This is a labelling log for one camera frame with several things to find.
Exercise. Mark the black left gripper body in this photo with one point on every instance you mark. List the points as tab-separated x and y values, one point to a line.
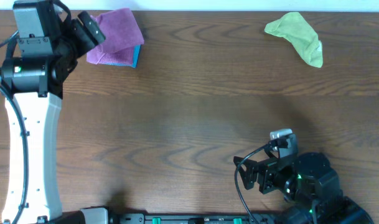
81	33

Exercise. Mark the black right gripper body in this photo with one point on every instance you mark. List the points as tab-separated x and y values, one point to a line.
271	179

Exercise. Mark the purple microfibre cloth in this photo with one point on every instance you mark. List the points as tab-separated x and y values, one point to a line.
120	29

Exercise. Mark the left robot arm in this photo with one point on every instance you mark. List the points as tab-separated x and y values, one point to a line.
40	56

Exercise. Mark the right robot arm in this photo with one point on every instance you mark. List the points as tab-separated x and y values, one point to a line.
307	181

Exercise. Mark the folded purple cloth on stack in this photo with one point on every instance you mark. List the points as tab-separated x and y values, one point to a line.
94	56

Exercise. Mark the folded blue cloth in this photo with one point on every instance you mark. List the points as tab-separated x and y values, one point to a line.
125	58

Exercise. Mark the green microfibre cloth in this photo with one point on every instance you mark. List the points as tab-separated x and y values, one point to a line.
296	30

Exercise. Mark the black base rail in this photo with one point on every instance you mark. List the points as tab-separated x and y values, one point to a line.
105	215

